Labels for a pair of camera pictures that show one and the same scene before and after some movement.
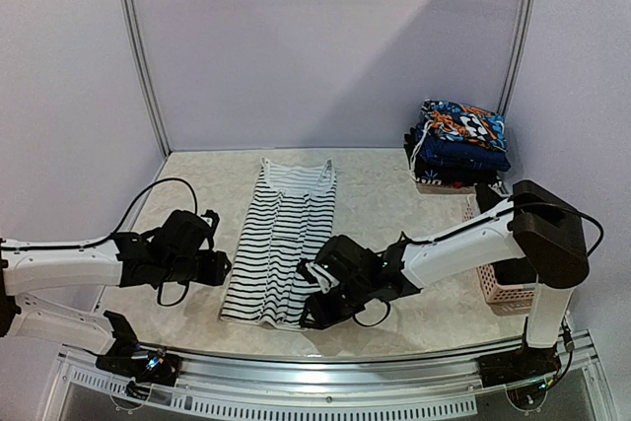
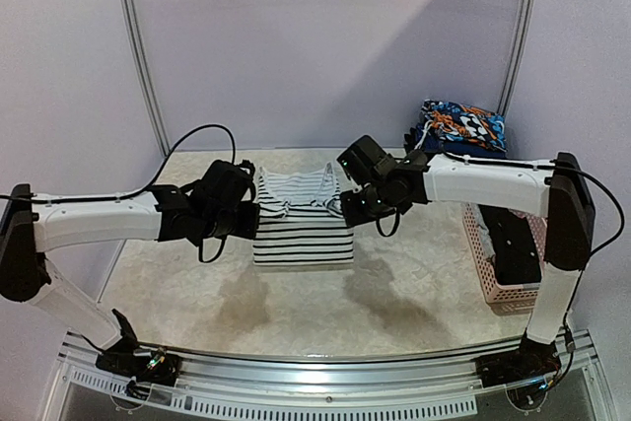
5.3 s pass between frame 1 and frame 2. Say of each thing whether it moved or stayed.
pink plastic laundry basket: stayed
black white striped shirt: moved
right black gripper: moved
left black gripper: moved
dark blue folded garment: stayed
